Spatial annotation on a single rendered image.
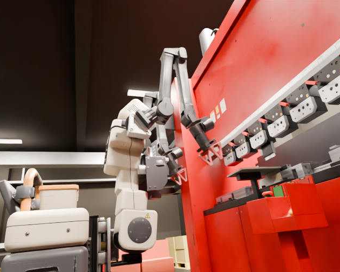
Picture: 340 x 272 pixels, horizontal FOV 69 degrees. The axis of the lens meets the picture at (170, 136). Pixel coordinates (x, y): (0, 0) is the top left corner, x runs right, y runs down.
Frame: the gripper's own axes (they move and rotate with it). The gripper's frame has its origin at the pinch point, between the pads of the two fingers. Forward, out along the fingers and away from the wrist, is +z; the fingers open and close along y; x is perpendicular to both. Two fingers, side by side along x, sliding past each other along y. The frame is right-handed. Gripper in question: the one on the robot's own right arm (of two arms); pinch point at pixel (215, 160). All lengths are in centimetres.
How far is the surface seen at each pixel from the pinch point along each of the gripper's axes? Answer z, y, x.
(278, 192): 25.0, -14.9, -7.3
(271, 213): 26.4, -23.6, 8.4
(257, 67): -37, 5, -72
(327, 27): -24, -44, -62
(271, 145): 10, 16, -52
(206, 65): -82, 66, -97
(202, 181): 8, 106, -48
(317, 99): 1, -24, -55
